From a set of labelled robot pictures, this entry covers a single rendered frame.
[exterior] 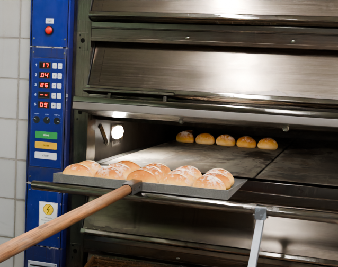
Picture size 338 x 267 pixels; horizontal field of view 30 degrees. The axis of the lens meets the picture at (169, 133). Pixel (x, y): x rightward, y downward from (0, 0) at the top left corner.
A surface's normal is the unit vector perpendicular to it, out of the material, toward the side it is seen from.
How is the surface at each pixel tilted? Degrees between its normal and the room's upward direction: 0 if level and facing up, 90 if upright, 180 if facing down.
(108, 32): 90
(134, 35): 90
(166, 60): 70
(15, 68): 90
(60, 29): 90
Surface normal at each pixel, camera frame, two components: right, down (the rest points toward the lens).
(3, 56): -0.29, 0.08
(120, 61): -0.26, -0.26
